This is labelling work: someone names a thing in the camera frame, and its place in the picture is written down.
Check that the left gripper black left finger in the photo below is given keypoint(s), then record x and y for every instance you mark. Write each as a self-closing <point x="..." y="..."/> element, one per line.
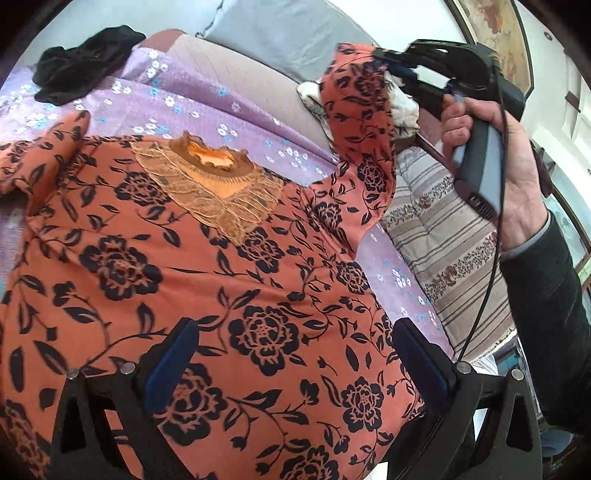
<point x="83" y="444"/>

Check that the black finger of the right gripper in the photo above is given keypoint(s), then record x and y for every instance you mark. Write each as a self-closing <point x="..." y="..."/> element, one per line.
<point x="417" y="88"/>
<point x="394" y="58"/>

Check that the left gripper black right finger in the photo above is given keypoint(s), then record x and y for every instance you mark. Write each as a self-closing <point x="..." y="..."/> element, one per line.
<point x="475" y="426"/>

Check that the orange black floral garment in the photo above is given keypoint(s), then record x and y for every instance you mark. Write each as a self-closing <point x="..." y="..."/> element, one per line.
<point x="295" y="374"/>

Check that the right forearm dark sleeve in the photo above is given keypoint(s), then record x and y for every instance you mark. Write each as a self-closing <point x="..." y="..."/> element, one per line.
<point x="545" y="297"/>

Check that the person's right hand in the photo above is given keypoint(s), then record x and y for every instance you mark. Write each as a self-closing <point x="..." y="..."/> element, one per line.
<point x="525" y="215"/>

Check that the beige brown floral blanket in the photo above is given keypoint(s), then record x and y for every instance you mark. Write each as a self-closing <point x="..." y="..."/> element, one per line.
<point x="405" y="110"/>

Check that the grey pillow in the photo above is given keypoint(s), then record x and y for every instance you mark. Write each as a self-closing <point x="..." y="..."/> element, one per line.
<point x="296" y="38"/>

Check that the pink beige quilted mattress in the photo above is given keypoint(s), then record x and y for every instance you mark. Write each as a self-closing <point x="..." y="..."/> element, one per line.
<point x="270" y="90"/>

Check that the striped floral folded quilt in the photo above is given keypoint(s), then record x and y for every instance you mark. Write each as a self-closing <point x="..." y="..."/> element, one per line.
<point x="450" y="250"/>

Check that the purple floral bed sheet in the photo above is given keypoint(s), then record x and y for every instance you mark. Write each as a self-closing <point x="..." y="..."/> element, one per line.
<point x="157" y="95"/>

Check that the black crumpled garment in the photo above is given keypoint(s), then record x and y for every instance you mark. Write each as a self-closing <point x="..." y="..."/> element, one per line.
<point x="64" y="75"/>

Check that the framed wall picture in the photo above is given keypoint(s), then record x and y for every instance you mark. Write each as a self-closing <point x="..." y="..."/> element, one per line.
<point x="498" y="25"/>

